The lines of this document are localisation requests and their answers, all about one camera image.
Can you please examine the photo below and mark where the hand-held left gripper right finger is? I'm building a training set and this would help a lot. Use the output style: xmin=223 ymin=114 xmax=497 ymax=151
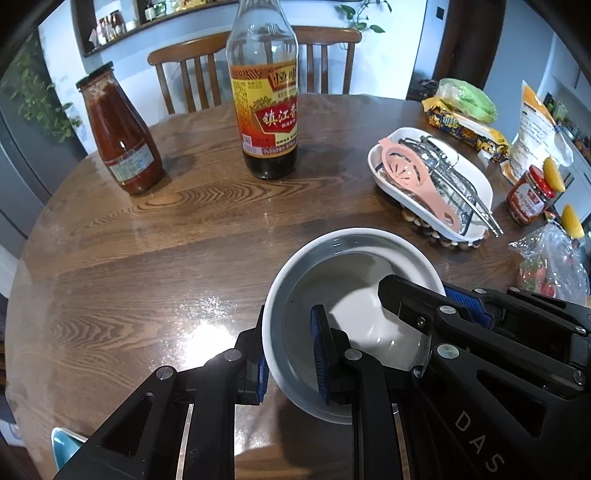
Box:
xmin=310 ymin=304 xmax=591 ymax=480

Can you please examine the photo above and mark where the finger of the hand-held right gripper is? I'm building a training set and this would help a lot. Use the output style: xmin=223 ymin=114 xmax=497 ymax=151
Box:
xmin=378 ymin=274 xmax=589 ymax=400
xmin=444 ymin=282 xmax=591 ymax=333

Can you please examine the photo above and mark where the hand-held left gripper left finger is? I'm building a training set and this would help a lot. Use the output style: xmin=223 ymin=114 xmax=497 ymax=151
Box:
xmin=54 ymin=305 xmax=271 ymax=480

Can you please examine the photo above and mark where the small white bowl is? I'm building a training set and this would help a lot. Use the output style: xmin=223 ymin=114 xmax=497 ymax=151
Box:
xmin=261 ymin=227 xmax=448 ymax=425

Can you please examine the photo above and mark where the blue plate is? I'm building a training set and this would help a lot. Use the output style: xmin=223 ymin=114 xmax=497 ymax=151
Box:
xmin=50 ymin=427 xmax=88 ymax=467

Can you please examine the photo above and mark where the wooden bead trivet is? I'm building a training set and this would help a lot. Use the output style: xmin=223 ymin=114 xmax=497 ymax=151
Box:
xmin=399 ymin=205 xmax=490 ymax=252

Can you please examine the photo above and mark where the clear plastic bag with sweets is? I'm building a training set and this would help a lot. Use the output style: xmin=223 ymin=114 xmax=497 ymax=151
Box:
xmin=508 ymin=222 xmax=591 ymax=308

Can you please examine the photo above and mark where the white oval dish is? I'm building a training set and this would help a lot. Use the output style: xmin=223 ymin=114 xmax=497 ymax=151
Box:
xmin=367 ymin=127 xmax=495 ymax=244

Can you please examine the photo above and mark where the red chili sauce jar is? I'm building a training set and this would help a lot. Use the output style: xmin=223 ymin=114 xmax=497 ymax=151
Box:
xmin=505 ymin=165 xmax=557 ymax=227

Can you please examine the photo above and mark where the pink egg separator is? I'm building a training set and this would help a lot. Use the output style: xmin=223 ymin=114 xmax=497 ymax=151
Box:
xmin=376 ymin=136 xmax=464 ymax=234

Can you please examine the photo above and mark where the yellow bag clip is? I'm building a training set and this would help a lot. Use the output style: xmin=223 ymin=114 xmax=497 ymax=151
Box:
xmin=542 ymin=157 xmax=566 ymax=193
xmin=561 ymin=203 xmax=585 ymax=239

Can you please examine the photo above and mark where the yellow black snack package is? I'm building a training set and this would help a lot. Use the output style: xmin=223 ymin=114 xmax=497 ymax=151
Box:
xmin=421 ymin=98 xmax=511 ymax=162

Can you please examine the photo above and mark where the orange white bag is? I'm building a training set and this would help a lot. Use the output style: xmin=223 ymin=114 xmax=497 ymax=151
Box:
xmin=501 ymin=79 xmax=575 ymax=185

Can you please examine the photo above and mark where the bagged green vegetable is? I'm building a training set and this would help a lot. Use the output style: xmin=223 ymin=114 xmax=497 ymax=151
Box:
xmin=436 ymin=78 xmax=499 ymax=124

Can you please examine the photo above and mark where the grey cabinet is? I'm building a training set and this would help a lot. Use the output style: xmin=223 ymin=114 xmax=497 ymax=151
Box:
xmin=540 ymin=69 xmax=591 ymax=185

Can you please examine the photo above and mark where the dark vinegar bottle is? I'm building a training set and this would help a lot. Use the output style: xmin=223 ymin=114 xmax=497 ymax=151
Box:
xmin=226 ymin=0 xmax=300 ymax=181

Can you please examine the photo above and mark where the dark doorway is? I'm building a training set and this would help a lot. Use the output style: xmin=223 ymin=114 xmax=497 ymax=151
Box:
xmin=406 ymin=0 xmax=506 ymax=100

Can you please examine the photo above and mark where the red tomato sauce bottle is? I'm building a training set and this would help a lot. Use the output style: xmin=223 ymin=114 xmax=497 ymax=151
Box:
xmin=75 ymin=62 xmax=165 ymax=197

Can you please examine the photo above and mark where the wooden chair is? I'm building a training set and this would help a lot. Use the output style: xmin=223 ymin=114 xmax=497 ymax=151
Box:
xmin=147 ymin=31 xmax=232 ymax=116
xmin=293 ymin=26 xmax=363 ymax=95

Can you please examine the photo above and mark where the small green vine plant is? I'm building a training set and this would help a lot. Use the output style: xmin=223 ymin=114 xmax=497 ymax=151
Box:
xmin=335 ymin=0 xmax=393 ymax=33

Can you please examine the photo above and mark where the grey refrigerator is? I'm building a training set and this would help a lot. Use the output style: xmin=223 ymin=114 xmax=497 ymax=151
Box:
xmin=0 ymin=106 xmax=88 ymax=259

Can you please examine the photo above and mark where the trailing green plant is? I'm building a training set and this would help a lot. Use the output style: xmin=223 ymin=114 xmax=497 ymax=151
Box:
xmin=0 ymin=41 xmax=84 ymax=144

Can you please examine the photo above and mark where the row of condiment jars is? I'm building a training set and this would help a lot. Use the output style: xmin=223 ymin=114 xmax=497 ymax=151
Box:
xmin=139 ymin=0 xmax=236 ymax=14

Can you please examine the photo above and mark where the dark wooden wall shelf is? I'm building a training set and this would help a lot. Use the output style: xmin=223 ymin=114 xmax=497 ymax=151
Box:
xmin=69 ymin=0 xmax=241 ymax=58

